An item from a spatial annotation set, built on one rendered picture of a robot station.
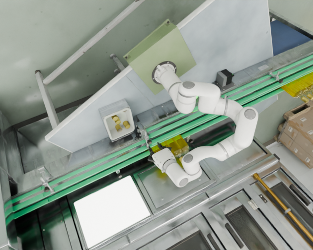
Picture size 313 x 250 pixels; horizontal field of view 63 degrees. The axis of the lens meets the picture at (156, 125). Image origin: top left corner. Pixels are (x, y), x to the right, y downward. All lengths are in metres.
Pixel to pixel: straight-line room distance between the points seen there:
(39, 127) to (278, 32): 2.22
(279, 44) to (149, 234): 1.81
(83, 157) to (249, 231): 1.11
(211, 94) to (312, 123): 4.37
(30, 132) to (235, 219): 1.70
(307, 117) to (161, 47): 4.45
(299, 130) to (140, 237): 4.17
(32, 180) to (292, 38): 2.29
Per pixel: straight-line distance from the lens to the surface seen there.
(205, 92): 1.22
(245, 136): 1.21
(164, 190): 1.71
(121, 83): 1.52
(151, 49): 1.37
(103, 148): 1.73
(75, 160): 1.73
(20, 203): 1.75
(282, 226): 1.76
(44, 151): 2.16
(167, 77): 1.39
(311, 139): 5.25
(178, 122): 1.68
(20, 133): 2.38
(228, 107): 1.29
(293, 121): 5.39
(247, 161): 1.91
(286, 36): 2.60
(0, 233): 1.50
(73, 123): 1.60
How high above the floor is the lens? 1.89
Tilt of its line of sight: 36 degrees down
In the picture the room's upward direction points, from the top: 145 degrees clockwise
